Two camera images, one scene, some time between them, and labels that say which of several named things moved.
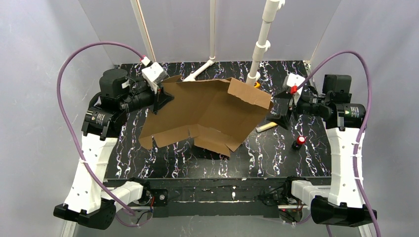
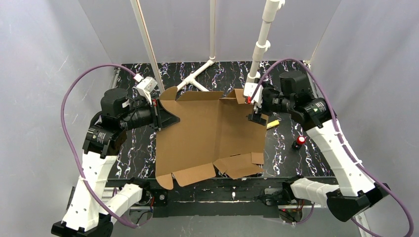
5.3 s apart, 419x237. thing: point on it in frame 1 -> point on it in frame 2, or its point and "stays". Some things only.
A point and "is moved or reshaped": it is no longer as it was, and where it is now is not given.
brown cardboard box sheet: (217, 114) is moved or reshaped
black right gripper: (290, 106) -> (256, 110)
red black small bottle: (297, 144) stays
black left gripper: (157, 100) -> (157, 115)
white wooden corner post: (142, 24) stays
